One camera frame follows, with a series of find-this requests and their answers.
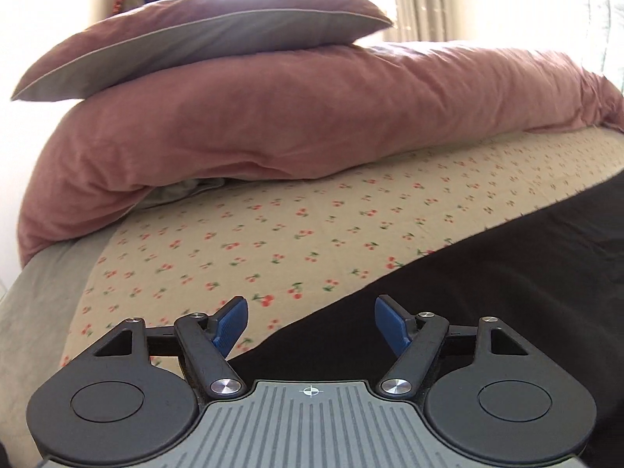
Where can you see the grey fitted sheet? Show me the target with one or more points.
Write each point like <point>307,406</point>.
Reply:
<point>39,302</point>

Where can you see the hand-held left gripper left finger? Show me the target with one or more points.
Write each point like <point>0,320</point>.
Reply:
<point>230,325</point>

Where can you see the pink and grey pillow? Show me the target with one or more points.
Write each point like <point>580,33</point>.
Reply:
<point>195,34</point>

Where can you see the cherry print bedsheet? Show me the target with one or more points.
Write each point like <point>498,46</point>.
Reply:
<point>317,224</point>

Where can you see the beige curtain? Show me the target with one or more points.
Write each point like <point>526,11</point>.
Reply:
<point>421,0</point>

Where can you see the black pants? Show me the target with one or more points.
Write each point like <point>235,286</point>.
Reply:
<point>487,263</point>

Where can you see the pink duvet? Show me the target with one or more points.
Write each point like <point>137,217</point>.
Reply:
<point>292,117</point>

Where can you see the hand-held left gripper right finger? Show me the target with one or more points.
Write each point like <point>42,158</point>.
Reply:
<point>390,322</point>

